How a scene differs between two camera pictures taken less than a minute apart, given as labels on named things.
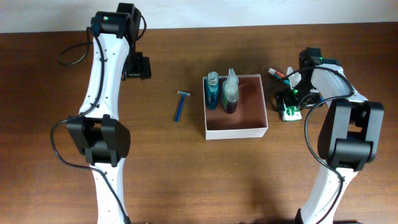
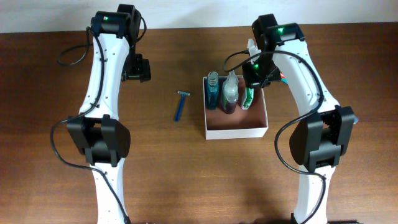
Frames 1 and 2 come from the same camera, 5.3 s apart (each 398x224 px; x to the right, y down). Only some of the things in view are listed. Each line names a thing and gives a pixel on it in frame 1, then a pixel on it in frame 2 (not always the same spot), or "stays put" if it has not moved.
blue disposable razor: (181, 104) stays put
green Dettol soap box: (291, 114) → (249, 95)
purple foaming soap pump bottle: (230, 93) stays put
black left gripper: (140, 69) stays put
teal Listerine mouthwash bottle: (212, 89) stays put
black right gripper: (283, 100) → (254, 81)
